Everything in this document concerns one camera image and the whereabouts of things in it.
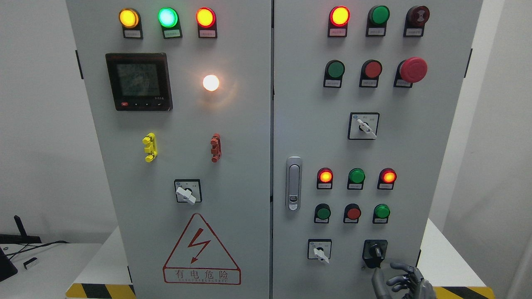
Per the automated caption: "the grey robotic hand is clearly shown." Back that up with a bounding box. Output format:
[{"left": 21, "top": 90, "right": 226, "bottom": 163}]
[{"left": 371, "top": 262, "right": 437, "bottom": 299}]

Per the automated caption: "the black rotary knob switch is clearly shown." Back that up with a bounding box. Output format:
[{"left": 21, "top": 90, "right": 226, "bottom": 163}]
[{"left": 362, "top": 240, "right": 388, "bottom": 269}]

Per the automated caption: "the white table with hazard stripes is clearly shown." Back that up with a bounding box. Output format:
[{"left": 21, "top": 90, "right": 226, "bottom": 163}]
[{"left": 65, "top": 220, "right": 495, "bottom": 299}]

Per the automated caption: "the green button lower right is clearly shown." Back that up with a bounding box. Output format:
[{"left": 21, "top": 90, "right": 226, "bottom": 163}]
[{"left": 372, "top": 203, "right": 391, "bottom": 224}]

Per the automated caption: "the red push button lower centre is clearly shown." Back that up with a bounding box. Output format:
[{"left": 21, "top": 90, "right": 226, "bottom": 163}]
[{"left": 343, "top": 203, "right": 362, "bottom": 223}]

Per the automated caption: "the red push button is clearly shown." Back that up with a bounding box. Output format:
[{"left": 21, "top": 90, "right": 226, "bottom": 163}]
[
  {"left": 343, "top": 203, "right": 362, "bottom": 223},
  {"left": 359, "top": 59, "right": 382, "bottom": 88}
]

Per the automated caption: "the red indicator middle right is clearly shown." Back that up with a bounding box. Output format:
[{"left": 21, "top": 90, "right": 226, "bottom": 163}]
[{"left": 377, "top": 168, "right": 397, "bottom": 190}]

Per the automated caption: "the green push button lower left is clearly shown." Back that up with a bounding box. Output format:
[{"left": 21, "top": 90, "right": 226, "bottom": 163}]
[{"left": 314, "top": 203, "right": 331, "bottom": 223}]

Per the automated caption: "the green push button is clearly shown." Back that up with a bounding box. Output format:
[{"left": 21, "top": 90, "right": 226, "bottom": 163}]
[
  {"left": 323, "top": 59, "right": 345, "bottom": 88},
  {"left": 314, "top": 203, "right": 331, "bottom": 223}
]

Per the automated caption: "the green indicator middle centre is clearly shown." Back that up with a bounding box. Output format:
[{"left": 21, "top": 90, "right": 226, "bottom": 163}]
[{"left": 347, "top": 168, "right": 366, "bottom": 190}]

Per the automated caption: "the red lit indicator middle left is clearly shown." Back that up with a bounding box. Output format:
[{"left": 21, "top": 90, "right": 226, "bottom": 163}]
[{"left": 317, "top": 168, "right": 334, "bottom": 189}]

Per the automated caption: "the red mushroom emergency stop button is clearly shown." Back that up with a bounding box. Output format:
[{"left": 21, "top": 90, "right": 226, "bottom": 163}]
[{"left": 394, "top": 56, "right": 428, "bottom": 88}]

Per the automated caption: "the grey electrical control cabinet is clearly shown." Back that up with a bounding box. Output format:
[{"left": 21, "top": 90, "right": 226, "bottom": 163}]
[{"left": 66, "top": 0, "right": 483, "bottom": 299}]

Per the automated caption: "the red electrical hazard warning sticker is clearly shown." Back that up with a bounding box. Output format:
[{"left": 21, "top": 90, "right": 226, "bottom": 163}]
[{"left": 163, "top": 213, "right": 241, "bottom": 284}]

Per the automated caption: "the red push button upper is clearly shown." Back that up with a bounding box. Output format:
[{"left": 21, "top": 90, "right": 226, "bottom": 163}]
[{"left": 359, "top": 59, "right": 382, "bottom": 88}]

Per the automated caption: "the green push button upper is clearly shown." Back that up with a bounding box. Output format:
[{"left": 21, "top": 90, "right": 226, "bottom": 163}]
[{"left": 323, "top": 59, "right": 345, "bottom": 88}]

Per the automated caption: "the red terminal connector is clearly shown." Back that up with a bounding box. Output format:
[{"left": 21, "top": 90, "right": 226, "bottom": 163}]
[{"left": 210, "top": 134, "right": 221, "bottom": 163}]

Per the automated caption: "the dark red buzzer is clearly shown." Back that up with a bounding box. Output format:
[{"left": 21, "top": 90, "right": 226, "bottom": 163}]
[{"left": 403, "top": 5, "right": 431, "bottom": 37}]

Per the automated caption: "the green indicator top right door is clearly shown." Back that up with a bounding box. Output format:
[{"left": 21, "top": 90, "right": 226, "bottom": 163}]
[{"left": 365, "top": 5, "right": 391, "bottom": 37}]

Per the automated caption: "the red lit indicator right door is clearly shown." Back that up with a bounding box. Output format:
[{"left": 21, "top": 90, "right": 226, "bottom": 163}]
[{"left": 328, "top": 6, "right": 351, "bottom": 38}]

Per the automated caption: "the white glowing indicator lamp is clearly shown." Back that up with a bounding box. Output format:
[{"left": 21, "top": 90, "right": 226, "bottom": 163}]
[{"left": 202, "top": 74, "right": 220, "bottom": 92}]

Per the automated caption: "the yellow terminal connector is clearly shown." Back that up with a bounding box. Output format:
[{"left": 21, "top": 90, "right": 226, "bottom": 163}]
[{"left": 142, "top": 132, "right": 158, "bottom": 163}]

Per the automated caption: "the red-ringed lit indicator light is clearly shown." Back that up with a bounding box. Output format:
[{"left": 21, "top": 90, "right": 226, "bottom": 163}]
[{"left": 196, "top": 7, "right": 218, "bottom": 39}]

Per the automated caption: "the black digital power meter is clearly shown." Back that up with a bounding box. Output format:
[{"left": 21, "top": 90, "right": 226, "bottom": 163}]
[{"left": 105, "top": 53, "right": 173, "bottom": 111}]

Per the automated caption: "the green lit indicator light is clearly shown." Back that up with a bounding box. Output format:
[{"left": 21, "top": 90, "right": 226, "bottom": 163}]
[{"left": 158, "top": 7, "right": 182, "bottom": 39}]

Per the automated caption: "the yellow indicator light top left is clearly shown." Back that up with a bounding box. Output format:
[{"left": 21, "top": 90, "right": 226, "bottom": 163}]
[{"left": 118, "top": 7, "right": 143, "bottom": 39}]

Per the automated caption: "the small white black adapter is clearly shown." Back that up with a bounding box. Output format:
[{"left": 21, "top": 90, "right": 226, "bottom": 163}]
[{"left": 23, "top": 257, "right": 39, "bottom": 270}]

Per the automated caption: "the black monitor corner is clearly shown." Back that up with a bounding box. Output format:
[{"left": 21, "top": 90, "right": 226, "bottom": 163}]
[{"left": 0, "top": 248, "right": 18, "bottom": 282}]

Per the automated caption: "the black device with antenna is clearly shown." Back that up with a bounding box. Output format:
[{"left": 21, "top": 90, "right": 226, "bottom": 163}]
[{"left": 0, "top": 215, "right": 42, "bottom": 244}]

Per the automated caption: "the lower white selector switch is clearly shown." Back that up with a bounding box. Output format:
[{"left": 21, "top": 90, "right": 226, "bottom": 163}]
[{"left": 307, "top": 238, "right": 332, "bottom": 265}]

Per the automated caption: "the silver door handle lock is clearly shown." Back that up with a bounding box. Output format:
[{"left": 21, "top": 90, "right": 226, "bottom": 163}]
[{"left": 285, "top": 156, "right": 302, "bottom": 211}]

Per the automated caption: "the upper right selector switch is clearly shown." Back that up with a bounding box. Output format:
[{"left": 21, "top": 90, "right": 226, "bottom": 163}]
[{"left": 348, "top": 112, "right": 380, "bottom": 140}]

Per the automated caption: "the left door selector switch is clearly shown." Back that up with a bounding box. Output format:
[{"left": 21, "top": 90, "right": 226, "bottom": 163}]
[{"left": 174, "top": 179, "right": 202, "bottom": 206}]

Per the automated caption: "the black cable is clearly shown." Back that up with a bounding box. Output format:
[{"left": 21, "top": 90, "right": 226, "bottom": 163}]
[{"left": 1, "top": 240, "right": 71, "bottom": 261}]

